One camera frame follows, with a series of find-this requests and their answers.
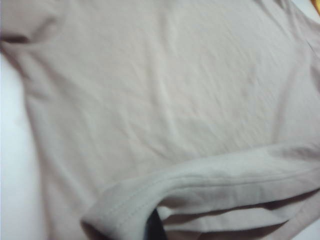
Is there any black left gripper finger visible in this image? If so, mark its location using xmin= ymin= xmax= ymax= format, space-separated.
xmin=146 ymin=208 xmax=166 ymax=240

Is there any beige T-shirt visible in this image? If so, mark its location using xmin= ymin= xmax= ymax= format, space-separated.
xmin=0 ymin=0 xmax=320 ymax=240

